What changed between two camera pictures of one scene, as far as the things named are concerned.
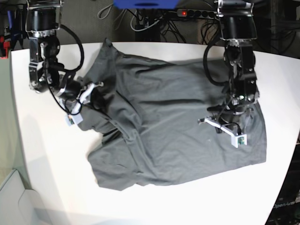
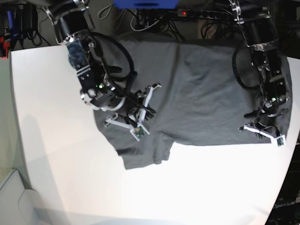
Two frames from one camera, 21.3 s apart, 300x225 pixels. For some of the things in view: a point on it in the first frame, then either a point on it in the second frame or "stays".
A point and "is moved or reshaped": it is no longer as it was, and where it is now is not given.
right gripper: [228, 117] -> [264, 119]
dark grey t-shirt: [148, 114] is moved or reshaped
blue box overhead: [146, 4] stays
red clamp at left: [6, 45] stays
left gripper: [77, 95] -> [135, 112]
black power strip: [196, 13] stays
